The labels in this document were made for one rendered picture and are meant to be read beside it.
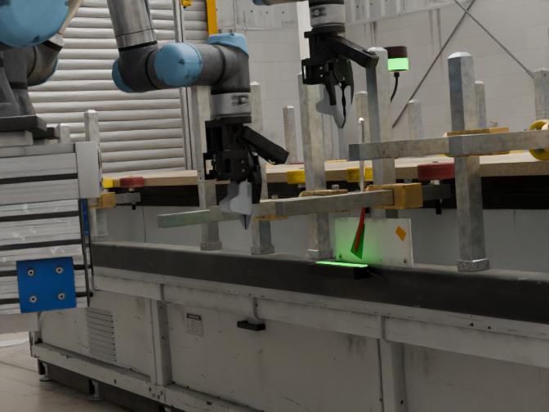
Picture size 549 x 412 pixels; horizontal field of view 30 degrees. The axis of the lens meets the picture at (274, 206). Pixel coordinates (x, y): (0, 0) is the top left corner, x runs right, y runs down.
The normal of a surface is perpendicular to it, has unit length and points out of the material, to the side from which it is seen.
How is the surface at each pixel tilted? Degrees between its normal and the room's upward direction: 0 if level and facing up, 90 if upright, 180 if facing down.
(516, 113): 90
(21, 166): 90
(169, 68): 90
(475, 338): 90
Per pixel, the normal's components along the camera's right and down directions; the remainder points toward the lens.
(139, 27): 0.41, 0.10
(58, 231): 0.16, 0.04
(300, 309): -0.83, 0.09
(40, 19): 0.68, 0.08
